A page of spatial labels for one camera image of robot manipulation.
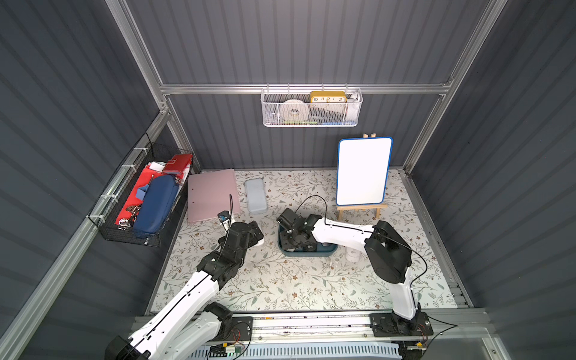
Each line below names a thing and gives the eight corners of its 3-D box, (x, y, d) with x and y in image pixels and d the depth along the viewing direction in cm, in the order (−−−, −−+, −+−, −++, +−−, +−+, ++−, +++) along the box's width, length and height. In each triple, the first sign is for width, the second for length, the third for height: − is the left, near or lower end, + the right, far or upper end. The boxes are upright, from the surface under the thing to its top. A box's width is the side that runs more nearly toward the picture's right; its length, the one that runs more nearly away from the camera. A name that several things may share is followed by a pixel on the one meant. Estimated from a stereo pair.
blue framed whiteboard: (331, 215, 105) (344, 162, 79) (328, 191, 114) (339, 137, 88) (376, 215, 105) (403, 162, 78) (369, 191, 114) (392, 137, 88)
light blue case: (249, 215, 105) (248, 213, 103) (244, 181, 118) (244, 179, 117) (270, 211, 106) (270, 209, 105) (264, 178, 120) (263, 175, 118)
